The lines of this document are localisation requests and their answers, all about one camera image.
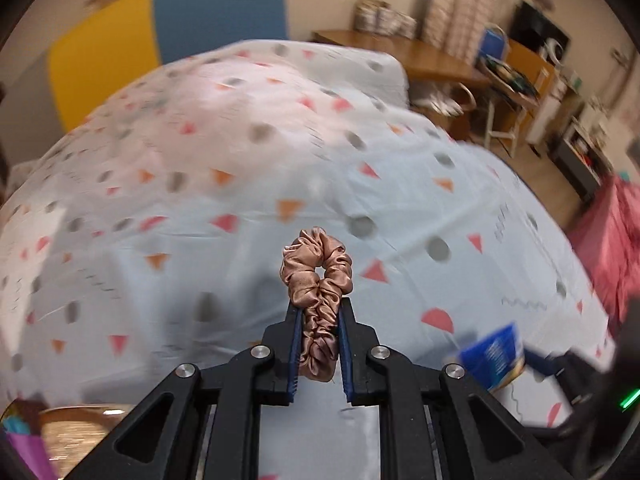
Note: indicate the grey yellow blue headboard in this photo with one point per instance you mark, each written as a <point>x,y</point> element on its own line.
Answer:
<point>215,10</point>

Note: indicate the blue metal chair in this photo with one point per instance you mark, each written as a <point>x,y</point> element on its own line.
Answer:
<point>492,42</point>

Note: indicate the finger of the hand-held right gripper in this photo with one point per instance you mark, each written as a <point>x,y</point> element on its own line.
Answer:
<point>545,362</point>

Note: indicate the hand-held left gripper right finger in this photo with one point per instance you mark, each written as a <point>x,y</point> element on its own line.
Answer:
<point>346,355</point>

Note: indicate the blue tissue pack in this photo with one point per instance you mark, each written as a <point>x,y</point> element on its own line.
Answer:
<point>492,357</point>

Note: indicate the beige patterned curtain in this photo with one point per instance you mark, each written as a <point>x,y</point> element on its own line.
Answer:
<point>460,10</point>

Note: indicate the purple cardboard box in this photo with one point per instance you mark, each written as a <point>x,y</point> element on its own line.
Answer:
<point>25,460</point>

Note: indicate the black television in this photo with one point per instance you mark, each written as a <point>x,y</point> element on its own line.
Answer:
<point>535,25</point>

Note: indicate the brown satin scrunchie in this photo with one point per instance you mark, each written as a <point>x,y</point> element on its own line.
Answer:
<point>315,290</point>

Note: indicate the white cabinet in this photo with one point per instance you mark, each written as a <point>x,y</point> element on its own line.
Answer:
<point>541,120</point>

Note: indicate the pink ruffled bedding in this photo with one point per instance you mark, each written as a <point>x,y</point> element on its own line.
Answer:
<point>610,250</point>

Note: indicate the white fan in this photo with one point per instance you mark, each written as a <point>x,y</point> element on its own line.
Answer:
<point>554,51</point>

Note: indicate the grey low shelf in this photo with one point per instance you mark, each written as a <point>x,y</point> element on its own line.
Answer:
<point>580,160</point>

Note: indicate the boxes on desk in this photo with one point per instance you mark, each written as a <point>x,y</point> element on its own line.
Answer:
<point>385,20</point>

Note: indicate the patterned bedsheet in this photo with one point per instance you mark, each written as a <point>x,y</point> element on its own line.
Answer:
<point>200,185</point>

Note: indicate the wooden board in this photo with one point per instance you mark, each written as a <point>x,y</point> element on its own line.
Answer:
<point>530,60</point>

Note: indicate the white bag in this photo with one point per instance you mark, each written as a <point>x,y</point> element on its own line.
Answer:
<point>442,102</point>

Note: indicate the wooden desk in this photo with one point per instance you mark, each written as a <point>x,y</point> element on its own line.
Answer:
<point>415,57</point>

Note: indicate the ornate gold tissue box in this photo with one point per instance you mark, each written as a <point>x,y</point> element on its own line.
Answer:
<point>80,440</point>

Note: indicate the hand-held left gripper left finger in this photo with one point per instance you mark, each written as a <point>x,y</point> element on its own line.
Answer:
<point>296,355</point>

